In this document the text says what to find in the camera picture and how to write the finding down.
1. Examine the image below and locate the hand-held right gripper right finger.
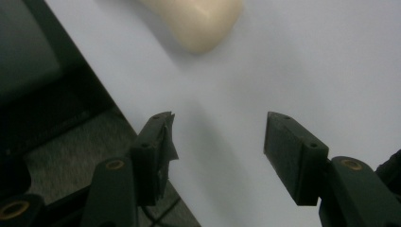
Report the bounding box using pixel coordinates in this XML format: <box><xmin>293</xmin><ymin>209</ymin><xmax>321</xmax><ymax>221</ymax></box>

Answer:
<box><xmin>263</xmin><ymin>111</ymin><xmax>330</xmax><ymax>207</ymax></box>

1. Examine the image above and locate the cream soap bar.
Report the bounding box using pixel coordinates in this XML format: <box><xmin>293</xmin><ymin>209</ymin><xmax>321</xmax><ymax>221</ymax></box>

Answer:
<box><xmin>138</xmin><ymin>0</ymin><xmax>244</xmax><ymax>54</ymax></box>

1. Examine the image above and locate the dark grey box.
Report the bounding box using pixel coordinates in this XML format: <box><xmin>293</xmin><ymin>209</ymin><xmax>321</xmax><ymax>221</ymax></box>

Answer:
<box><xmin>0</xmin><ymin>0</ymin><xmax>115</xmax><ymax>159</ymax></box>

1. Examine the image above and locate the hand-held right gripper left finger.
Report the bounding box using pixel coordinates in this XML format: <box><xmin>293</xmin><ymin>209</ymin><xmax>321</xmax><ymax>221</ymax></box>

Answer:
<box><xmin>130</xmin><ymin>111</ymin><xmax>180</xmax><ymax>207</ymax></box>

